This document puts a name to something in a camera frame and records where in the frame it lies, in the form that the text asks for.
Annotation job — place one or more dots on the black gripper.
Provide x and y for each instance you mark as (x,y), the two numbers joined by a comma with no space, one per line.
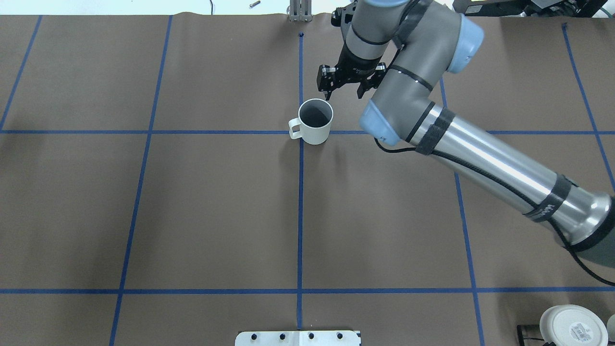
(354,66)

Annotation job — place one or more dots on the white handled mug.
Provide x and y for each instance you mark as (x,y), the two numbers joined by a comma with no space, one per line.
(313,122)

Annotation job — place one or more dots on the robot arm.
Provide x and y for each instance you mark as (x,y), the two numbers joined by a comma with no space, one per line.
(402,48)

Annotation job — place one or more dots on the brown paper table cover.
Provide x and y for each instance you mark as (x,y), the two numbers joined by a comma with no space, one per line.
(151,195)

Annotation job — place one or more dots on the white bowl on rack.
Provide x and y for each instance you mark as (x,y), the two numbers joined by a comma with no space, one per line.
(573,325)

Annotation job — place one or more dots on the white mug on rack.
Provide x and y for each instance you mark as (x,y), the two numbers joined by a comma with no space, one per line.
(610,327)

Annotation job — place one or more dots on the aluminium frame post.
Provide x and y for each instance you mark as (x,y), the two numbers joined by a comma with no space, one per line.
(300,11)

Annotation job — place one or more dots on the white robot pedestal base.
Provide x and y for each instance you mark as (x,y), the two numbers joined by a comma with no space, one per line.
(299,338)

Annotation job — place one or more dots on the black wire dish rack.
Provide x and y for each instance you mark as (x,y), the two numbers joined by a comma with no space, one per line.
(529,335)

